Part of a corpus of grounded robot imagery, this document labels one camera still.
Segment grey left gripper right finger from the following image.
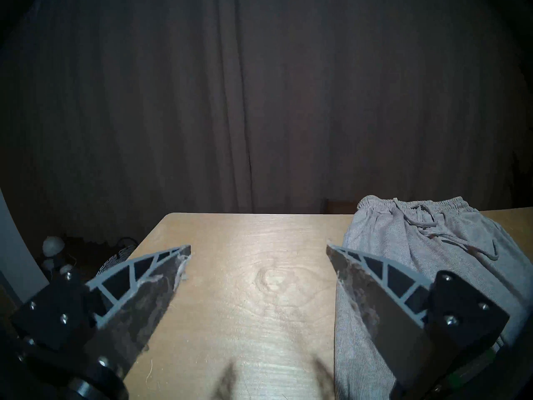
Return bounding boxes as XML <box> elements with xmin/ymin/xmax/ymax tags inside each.
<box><xmin>326</xmin><ymin>243</ymin><xmax>511</xmax><ymax>392</ymax></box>

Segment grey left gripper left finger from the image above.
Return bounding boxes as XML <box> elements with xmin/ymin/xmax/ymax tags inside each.
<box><xmin>10</xmin><ymin>244</ymin><xmax>192</xmax><ymax>379</ymax></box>

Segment striped woven basket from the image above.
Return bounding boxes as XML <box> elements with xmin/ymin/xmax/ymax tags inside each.
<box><xmin>97</xmin><ymin>237</ymin><xmax>140</xmax><ymax>280</ymax></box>

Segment large white mushroom lamp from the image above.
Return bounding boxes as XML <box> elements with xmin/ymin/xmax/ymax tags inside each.
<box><xmin>42</xmin><ymin>235</ymin><xmax>64</xmax><ymax>256</ymax></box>

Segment narrow white arch pillar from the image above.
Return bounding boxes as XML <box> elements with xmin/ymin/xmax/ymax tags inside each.
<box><xmin>0</xmin><ymin>187</ymin><xmax>49</xmax><ymax>305</ymax></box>

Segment grey pleated curtain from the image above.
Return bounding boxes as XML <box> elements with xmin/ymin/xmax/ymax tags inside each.
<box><xmin>0</xmin><ymin>0</ymin><xmax>533</xmax><ymax>215</ymax></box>

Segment grey drawstring sweatpants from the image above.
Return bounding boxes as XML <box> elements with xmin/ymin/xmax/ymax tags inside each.
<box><xmin>334</xmin><ymin>196</ymin><xmax>533</xmax><ymax>400</ymax></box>

